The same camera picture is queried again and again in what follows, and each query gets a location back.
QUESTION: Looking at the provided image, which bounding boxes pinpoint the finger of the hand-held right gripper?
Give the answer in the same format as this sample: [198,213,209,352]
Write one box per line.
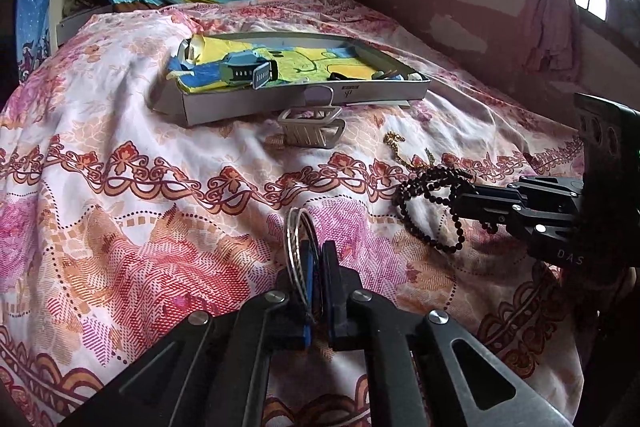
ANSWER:
[462,202,586,268]
[450,177,583,210]

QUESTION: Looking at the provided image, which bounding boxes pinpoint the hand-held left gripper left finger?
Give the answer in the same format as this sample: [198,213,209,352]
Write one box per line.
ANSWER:
[60,247,321,427]

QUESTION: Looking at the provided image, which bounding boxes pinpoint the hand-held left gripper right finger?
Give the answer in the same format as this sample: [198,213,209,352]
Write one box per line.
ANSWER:
[320,239,576,427]

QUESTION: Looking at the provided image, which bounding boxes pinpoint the thin metal bangles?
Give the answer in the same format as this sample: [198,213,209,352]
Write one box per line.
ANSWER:
[284,207,321,323]

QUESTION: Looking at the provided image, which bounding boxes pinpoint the black bead necklace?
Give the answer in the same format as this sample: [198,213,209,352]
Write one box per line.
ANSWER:
[395,164,501,253]

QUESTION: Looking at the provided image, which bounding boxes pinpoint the grey shallow box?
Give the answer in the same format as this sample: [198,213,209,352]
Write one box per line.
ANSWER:
[147,32,432,128]

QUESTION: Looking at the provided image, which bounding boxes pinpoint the blue wristwatch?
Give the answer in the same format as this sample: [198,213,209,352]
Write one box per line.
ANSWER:
[220,52,278,90]

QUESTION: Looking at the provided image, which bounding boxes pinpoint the silver snap hair clip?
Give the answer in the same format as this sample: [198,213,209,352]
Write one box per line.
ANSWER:
[175,38,202,68]

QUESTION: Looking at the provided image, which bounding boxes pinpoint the grey hair claw clip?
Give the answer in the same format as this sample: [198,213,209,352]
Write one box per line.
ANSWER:
[276,105,347,150]

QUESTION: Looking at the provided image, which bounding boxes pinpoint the floral bedsheet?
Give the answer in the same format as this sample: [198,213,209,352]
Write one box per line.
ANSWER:
[0,0,601,427]

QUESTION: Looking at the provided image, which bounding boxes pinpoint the yellow cartoon cloth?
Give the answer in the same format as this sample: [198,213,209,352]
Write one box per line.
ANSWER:
[167,34,401,94]

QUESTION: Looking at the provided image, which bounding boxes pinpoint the grey nightstand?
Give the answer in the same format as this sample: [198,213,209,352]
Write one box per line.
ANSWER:
[52,4,116,48]

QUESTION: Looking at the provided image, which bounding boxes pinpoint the gold chain bracelet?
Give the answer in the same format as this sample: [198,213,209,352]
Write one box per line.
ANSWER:
[382,132,441,168]

